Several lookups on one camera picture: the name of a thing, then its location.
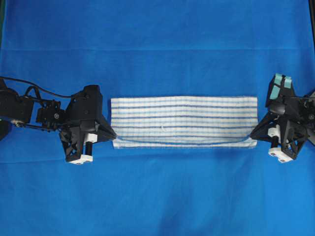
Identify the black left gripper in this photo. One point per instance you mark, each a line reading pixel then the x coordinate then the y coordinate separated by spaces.
pixel 77 140

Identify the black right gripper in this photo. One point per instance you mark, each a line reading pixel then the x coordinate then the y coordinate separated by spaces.
pixel 286 134

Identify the white blue-striped towel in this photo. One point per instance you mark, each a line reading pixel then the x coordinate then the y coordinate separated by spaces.
pixel 184 122

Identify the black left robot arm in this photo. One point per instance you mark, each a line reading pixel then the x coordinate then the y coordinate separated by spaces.
pixel 30 110

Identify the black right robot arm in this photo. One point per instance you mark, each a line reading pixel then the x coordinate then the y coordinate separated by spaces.
pixel 303 109

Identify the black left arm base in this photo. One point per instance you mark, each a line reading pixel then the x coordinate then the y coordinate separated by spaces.
pixel 5 128

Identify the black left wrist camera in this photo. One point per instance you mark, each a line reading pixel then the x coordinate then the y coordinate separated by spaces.
pixel 85 105

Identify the black right wrist camera taped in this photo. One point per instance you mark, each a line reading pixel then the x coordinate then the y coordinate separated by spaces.
pixel 280 88

